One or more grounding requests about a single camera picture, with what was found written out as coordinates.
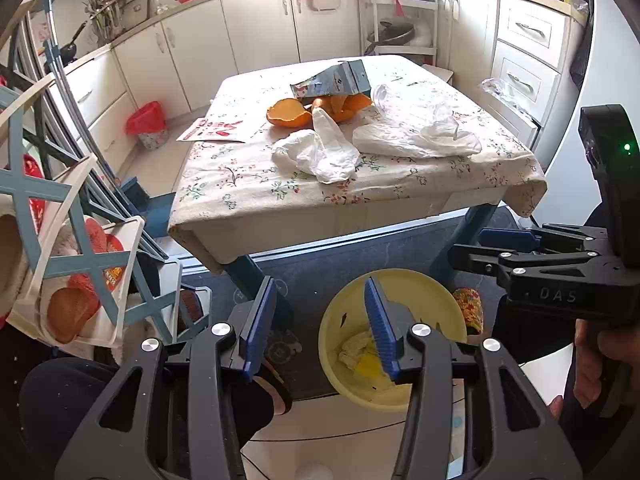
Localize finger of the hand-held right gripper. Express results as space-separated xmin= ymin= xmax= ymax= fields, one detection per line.
xmin=447 ymin=242 xmax=603 ymax=283
xmin=477 ymin=222 xmax=608 ymax=255

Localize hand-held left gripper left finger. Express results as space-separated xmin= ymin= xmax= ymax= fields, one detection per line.
xmin=52 ymin=275 xmax=281 ymax=480

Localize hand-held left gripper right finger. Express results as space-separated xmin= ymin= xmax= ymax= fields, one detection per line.
xmin=364 ymin=276 xmax=583 ymax=480

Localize yellow plastic bin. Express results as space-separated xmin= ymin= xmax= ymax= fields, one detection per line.
xmin=318 ymin=268 xmax=468 ymax=407

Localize clear plastic bag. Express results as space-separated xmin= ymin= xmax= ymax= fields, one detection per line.
xmin=370 ymin=82 xmax=451 ymax=122

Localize long white plastic bag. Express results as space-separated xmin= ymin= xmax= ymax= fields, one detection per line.
xmin=296 ymin=107 xmax=361 ymax=184

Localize orange peel pieces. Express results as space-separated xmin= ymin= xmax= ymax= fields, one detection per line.
xmin=311 ymin=93 xmax=373 ymax=123

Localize large orange peel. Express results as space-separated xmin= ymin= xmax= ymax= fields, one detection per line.
xmin=266 ymin=97 xmax=313 ymax=127

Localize blue paper carton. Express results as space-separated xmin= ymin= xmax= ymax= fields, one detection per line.
xmin=290 ymin=59 xmax=373 ymax=100

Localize person's right forearm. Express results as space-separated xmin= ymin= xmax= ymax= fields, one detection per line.
xmin=560 ymin=400 xmax=640 ymax=478

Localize person's right hand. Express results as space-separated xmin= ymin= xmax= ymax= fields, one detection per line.
xmin=574 ymin=319 xmax=640 ymax=412

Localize yellowish tissue wad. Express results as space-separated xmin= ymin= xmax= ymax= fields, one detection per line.
xmin=339 ymin=330 xmax=383 ymax=368

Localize yellow wrapper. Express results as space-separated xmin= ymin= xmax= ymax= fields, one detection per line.
xmin=356 ymin=352 xmax=388 ymax=378

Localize person's left slipper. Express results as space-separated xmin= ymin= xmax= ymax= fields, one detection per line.
xmin=250 ymin=355 xmax=293 ymax=416

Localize colourful crocheted slipper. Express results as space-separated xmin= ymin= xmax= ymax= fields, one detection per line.
xmin=452 ymin=287 xmax=484 ymax=336

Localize dark blue floor mat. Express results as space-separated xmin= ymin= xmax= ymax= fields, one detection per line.
xmin=190 ymin=205 xmax=531 ymax=401

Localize clear bag on drawer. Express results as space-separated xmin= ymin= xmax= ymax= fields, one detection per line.
xmin=480 ymin=77 xmax=543 ymax=126

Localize table with floral tablecloth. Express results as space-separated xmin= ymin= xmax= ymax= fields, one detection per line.
xmin=167 ymin=55 xmax=548 ymax=276

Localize white drawer cabinet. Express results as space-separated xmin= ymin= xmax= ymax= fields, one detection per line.
xmin=432 ymin=0 xmax=591 ymax=156

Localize red white printed bag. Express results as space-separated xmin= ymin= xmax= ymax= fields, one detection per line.
xmin=75 ymin=215 xmax=126 ymax=311

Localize white step stool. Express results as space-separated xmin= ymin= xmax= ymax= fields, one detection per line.
xmin=422 ymin=64 xmax=455 ymax=86

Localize person's left leg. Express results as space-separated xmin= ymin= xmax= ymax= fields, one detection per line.
xmin=20 ymin=357 xmax=276 ymax=480

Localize printed paper flyer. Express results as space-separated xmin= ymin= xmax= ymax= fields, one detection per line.
xmin=177 ymin=117 xmax=251 ymax=143

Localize white bag in rack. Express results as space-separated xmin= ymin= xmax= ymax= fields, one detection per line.
xmin=412 ymin=22 xmax=436 ymax=48

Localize black pan with lid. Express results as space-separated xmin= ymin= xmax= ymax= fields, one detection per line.
xmin=365 ymin=20 xmax=416 ymax=56

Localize small bin with red liner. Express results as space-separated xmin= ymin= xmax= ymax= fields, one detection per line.
xmin=125 ymin=101 xmax=168 ymax=151

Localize blue white folding chair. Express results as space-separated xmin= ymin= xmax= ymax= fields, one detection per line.
xmin=0 ymin=0 xmax=216 ymax=361

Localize white trolley rack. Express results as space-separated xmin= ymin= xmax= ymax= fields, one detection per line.
xmin=362 ymin=0 xmax=441 ymax=68

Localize white kitchen cabinet run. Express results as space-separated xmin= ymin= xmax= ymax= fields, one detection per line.
xmin=62 ymin=0 xmax=368 ymax=158

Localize black wok on stove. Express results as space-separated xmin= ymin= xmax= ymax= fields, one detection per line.
xmin=60 ymin=20 xmax=93 ymax=63

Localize utensil rack with utensils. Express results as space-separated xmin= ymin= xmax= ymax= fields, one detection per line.
xmin=82 ymin=0 xmax=138 ymax=43

